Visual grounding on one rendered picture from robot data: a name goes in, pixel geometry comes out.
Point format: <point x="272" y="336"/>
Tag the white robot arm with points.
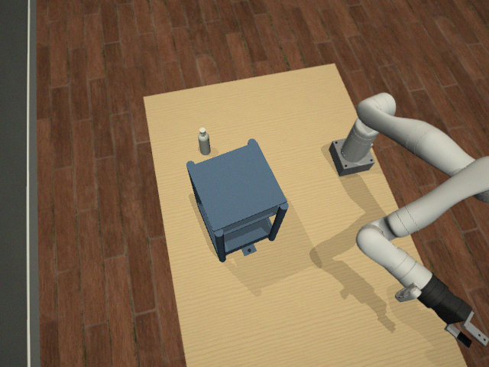
<point x="435" y="148"/>

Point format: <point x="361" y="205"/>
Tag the blue shelving unit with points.
<point x="236" y="192"/>

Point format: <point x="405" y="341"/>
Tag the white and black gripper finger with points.
<point x="460" y="336"/>
<point x="475" y="332"/>

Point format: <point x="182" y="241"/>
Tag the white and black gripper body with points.
<point x="422" y="284"/>

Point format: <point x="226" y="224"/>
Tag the grey cylinder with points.
<point x="204" y="142"/>

